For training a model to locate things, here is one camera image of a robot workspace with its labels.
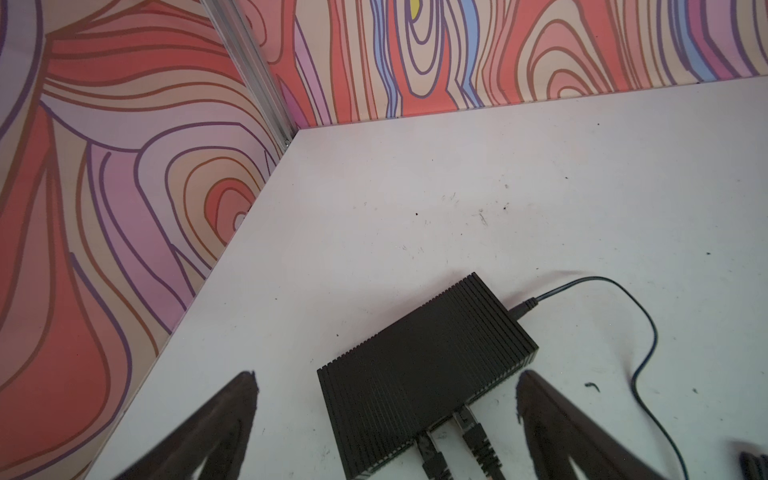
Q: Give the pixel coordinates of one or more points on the aluminium frame struts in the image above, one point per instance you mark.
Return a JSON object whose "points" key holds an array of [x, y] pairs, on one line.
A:
{"points": [[231, 24]]}

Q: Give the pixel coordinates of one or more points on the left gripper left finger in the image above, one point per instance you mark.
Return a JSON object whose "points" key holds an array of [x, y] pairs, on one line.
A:
{"points": [[211, 443]]}

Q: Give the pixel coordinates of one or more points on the black network switch box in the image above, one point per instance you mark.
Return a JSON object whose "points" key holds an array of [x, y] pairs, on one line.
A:
{"points": [[413, 375]]}

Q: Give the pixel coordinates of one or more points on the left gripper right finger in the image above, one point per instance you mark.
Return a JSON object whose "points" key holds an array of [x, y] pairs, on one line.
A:
{"points": [[561, 437]]}

